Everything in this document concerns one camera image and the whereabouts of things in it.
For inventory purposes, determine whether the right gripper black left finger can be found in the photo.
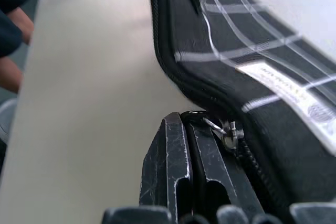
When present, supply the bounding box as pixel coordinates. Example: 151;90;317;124
138;112;194;209

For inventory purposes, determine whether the black white-grid zip pouch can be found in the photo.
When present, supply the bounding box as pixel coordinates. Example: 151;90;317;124
136;0;336;224

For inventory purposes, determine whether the person's bare hand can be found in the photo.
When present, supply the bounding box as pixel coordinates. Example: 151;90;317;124
4;5;35;46

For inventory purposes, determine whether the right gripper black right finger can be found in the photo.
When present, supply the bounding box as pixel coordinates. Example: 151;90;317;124
188;118;264;216

